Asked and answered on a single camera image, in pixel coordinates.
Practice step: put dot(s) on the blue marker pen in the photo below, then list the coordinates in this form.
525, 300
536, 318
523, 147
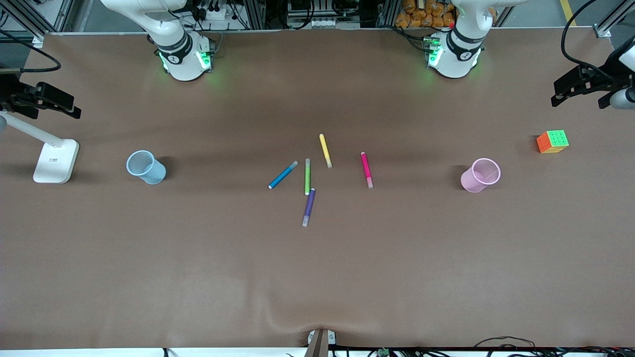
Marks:
283, 175

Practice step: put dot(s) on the green marker pen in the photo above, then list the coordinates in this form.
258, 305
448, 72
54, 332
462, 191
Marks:
307, 178

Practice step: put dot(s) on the yellow marker pen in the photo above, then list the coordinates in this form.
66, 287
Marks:
325, 148

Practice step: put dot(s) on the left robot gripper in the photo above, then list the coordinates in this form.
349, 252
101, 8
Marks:
599, 79

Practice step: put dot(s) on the light blue plastic cup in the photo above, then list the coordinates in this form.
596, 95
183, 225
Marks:
149, 171

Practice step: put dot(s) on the bag of orange items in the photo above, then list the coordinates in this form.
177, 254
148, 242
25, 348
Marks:
421, 15

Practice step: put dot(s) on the brown table cover sheet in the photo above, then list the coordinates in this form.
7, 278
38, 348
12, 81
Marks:
317, 272

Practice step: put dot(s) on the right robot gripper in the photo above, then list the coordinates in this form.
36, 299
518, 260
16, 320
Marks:
11, 92

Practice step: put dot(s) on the pink marker pen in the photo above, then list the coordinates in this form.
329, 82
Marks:
366, 168

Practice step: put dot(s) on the white power strip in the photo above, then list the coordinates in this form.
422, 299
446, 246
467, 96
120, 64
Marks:
218, 12

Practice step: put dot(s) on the purple marker pen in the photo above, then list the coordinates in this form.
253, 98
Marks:
309, 206

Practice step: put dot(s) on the pink plastic cup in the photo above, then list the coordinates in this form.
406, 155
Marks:
476, 179

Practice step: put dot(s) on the colourful puzzle cube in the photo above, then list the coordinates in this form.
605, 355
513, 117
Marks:
553, 143

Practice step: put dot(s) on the aluminium frame post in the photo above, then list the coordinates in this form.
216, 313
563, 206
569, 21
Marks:
607, 27
30, 22

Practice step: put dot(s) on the white desk lamp stand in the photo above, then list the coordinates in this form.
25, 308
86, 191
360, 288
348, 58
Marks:
54, 166

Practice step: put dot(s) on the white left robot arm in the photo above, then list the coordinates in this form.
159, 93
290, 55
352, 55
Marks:
454, 62

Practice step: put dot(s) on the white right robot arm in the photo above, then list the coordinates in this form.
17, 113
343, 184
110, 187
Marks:
183, 64

